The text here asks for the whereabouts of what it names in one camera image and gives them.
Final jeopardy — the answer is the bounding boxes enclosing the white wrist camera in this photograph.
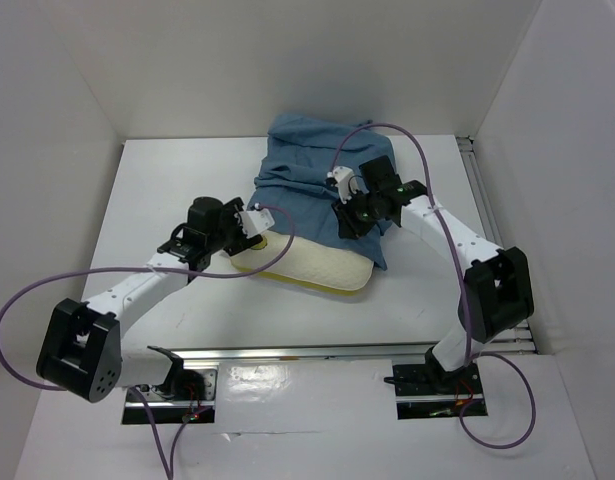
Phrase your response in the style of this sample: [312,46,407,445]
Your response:
[326,166,362,205]
[236,203,275,239]

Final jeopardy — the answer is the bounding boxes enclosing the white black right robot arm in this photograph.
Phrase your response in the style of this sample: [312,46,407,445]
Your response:
[327,156,534,392]

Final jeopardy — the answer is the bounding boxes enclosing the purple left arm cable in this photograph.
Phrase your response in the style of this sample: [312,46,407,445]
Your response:
[0,204,297,480]

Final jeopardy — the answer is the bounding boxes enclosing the blue pillowcase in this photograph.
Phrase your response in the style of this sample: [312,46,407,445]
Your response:
[248,113,395,270]

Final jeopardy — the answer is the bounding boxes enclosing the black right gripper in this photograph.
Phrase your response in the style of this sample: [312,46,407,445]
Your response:
[331,187,380,241]

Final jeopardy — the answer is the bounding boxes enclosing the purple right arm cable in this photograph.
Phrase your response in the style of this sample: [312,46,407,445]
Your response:
[332,122,537,449]

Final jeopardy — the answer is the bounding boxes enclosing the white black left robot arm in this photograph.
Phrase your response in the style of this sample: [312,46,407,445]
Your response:
[36,197,274,403]

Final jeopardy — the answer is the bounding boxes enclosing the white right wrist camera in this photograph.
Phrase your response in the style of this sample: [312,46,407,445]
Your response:
[326,166,362,205]

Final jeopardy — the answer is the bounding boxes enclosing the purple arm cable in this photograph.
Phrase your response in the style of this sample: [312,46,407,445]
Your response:
[0,204,297,480]
[332,122,537,449]

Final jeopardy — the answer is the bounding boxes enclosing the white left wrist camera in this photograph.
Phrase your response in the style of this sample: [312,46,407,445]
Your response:
[236,203,275,239]

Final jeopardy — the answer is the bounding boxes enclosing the aluminium right side rail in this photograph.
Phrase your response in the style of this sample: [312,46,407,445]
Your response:
[456,137,538,355]

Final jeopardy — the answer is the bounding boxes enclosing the aluminium rail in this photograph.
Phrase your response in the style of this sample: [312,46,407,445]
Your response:
[65,339,538,364]
[456,137,538,355]

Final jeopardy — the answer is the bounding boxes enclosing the aluminium front rail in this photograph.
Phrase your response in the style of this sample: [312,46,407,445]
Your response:
[65,339,538,364]

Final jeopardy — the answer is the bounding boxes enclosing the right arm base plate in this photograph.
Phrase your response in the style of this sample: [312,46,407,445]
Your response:
[383,364,488,420]

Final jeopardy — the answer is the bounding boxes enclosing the cream quilted pillow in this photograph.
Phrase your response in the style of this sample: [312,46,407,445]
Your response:
[230,231,374,296]

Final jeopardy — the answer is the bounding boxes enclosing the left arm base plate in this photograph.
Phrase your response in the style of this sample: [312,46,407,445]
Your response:
[138,365,218,425]

